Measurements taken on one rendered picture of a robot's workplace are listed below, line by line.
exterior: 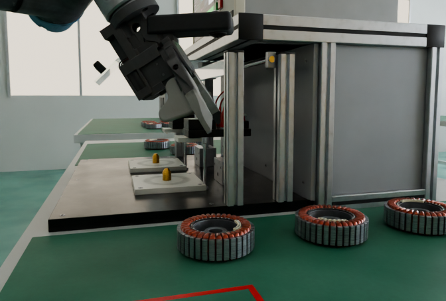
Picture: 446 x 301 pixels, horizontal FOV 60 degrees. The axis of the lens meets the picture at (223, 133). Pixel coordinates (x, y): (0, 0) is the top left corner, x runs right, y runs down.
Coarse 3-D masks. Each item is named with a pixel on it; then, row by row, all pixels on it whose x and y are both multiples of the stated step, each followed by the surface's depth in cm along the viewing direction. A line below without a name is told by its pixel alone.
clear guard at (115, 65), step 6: (120, 60) 96; (192, 60) 99; (198, 60) 99; (204, 60) 100; (210, 60) 100; (216, 60) 101; (114, 66) 101; (198, 66) 114; (108, 72) 101; (102, 78) 102
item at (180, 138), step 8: (184, 120) 90; (192, 120) 85; (184, 128) 90; (192, 128) 85; (200, 128) 86; (216, 128) 90; (176, 136) 88; (184, 136) 88; (192, 136) 85; (200, 136) 86; (208, 136) 86; (216, 136) 86
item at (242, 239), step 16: (192, 224) 56; (208, 224) 59; (224, 224) 59; (240, 224) 56; (192, 240) 51; (208, 240) 51; (224, 240) 51; (240, 240) 52; (192, 256) 51; (208, 256) 51; (224, 256) 51; (240, 256) 52
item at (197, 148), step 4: (196, 148) 114; (200, 148) 111; (208, 148) 111; (212, 148) 111; (196, 152) 114; (200, 152) 111; (208, 152) 111; (212, 152) 112; (196, 156) 114; (200, 156) 111; (208, 156) 111; (212, 156) 112; (196, 160) 114; (200, 160) 111; (208, 160) 111; (212, 160) 112; (200, 164) 111; (208, 164) 112; (212, 164) 112
